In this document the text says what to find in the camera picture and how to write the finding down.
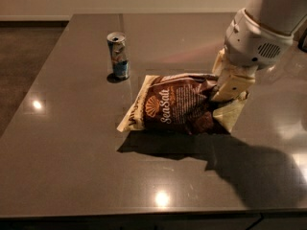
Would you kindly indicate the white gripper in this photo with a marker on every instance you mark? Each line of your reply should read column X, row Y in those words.
column 252, row 42

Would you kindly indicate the brown Sea Salt chip bag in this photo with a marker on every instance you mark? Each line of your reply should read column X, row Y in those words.
column 180, row 103

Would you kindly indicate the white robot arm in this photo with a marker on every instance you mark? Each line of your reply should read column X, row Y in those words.
column 281, row 16

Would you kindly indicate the blue silver drink can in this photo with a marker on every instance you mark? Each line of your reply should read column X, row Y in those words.
column 116, row 43

